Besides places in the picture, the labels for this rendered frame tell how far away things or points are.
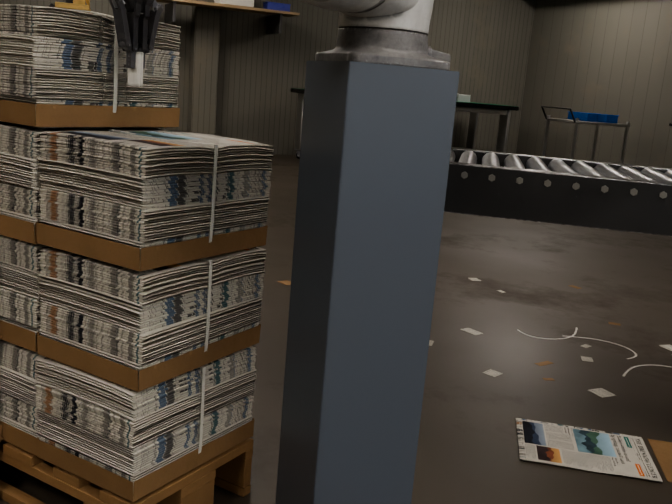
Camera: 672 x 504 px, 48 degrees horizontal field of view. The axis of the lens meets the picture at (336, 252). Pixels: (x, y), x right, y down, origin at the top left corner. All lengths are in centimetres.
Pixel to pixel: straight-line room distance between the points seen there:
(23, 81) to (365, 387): 87
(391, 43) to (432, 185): 24
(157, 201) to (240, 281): 32
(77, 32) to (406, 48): 69
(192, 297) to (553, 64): 1004
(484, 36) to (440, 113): 1010
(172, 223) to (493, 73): 1020
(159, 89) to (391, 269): 74
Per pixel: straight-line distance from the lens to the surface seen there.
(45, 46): 160
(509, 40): 1162
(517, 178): 187
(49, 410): 170
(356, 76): 123
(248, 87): 996
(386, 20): 128
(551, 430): 243
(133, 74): 165
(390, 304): 132
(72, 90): 163
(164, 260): 145
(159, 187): 142
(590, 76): 1070
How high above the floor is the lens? 96
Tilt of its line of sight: 12 degrees down
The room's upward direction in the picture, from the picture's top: 5 degrees clockwise
